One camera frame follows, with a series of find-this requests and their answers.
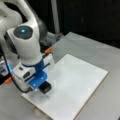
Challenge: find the white and blue gripper body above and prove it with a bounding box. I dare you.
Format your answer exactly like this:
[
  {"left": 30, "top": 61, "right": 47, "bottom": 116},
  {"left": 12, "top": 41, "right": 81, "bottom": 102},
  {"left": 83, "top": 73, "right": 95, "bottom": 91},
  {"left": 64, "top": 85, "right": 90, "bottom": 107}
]
[{"left": 13, "top": 54, "right": 54, "bottom": 90}]

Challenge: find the black whiteboard eraser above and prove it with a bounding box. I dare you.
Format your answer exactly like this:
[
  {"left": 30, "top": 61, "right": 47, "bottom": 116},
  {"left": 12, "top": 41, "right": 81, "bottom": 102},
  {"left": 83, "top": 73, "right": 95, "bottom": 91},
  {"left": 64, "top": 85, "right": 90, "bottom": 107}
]
[{"left": 39, "top": 82, "right": 51, "bottom": 94}]

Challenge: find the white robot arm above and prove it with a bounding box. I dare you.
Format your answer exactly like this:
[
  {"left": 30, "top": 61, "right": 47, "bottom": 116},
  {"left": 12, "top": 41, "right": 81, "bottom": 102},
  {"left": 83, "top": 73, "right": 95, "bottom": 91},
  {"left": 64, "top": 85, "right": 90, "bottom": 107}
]
[{"left": 0, "top": 0, "right": 54, "bottom": 93}]

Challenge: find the orange small object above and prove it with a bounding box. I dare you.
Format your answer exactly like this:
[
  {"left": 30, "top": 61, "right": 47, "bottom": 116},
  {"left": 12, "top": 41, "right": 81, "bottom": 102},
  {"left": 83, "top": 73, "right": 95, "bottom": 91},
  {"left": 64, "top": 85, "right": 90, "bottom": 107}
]
[{"left": 44, "top": 47, "right": 52, "bottom": 54}]

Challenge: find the white whiteboard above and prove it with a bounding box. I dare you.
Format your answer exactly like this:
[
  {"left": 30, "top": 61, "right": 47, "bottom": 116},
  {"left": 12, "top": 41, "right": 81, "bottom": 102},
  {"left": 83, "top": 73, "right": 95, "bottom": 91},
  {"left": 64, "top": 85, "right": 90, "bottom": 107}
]
[{"left": 22, "top": 54, "right": 108, "bottom": 120}]

